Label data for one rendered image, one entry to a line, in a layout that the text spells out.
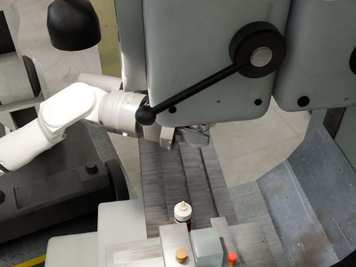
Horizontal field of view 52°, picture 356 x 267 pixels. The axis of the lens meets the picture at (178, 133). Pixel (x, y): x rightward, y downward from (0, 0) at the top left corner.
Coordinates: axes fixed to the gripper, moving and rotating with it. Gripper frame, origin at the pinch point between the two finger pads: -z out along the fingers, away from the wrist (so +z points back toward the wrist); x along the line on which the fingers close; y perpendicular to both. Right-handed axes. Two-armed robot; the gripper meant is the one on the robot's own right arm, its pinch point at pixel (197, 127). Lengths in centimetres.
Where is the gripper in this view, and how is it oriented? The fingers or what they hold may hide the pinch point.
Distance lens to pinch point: 70.0
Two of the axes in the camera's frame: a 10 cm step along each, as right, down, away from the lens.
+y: -0.1, 7.5, 6.7
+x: 2.9, -6.3, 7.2
